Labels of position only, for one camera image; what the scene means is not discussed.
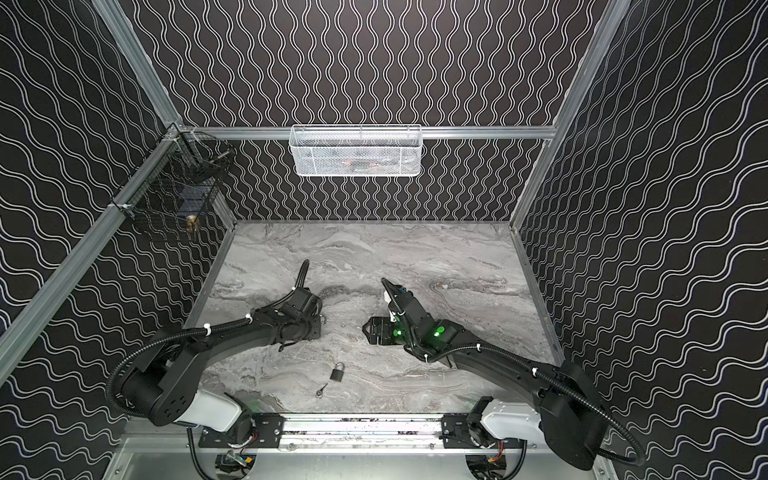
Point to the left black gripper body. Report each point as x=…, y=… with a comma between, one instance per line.
x=303, y=297

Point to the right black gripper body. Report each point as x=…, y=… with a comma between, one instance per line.
x=399, y=307

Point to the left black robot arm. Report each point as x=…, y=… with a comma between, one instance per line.
x=159, y=380

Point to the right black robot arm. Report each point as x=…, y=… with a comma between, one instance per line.
x=571, y=415

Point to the black padlock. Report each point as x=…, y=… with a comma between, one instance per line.
x=337, y=372

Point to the brass padlock in basket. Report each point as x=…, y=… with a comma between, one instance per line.
x=192, y=224

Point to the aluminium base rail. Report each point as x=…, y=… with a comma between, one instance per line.
x=377, y=433

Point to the white mesh wall basket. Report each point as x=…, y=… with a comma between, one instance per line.
x=356, y=150

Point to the black wire wall basket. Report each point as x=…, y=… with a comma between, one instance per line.
x=186, y=181

